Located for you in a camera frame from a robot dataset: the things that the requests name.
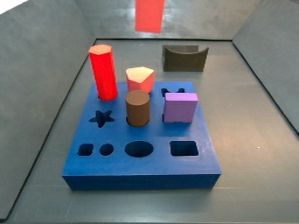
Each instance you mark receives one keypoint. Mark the salmon pentagonal peg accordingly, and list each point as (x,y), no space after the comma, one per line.
(141,78)

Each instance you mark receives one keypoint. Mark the black curved fixture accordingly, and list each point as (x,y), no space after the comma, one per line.
(185,58)

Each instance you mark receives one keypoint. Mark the tall red hexagonal peg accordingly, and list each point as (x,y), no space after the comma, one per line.
(104,68)

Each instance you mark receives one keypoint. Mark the brown cylinder peg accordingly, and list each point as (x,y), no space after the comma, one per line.
(138,108)

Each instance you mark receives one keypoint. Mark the purple rectangular peg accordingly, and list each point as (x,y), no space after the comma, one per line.
(180,107)

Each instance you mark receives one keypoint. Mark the blue shape sorter board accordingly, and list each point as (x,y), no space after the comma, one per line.
(165,155)

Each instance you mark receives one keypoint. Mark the long red rectangular block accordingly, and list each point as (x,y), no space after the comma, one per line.
(149,15)

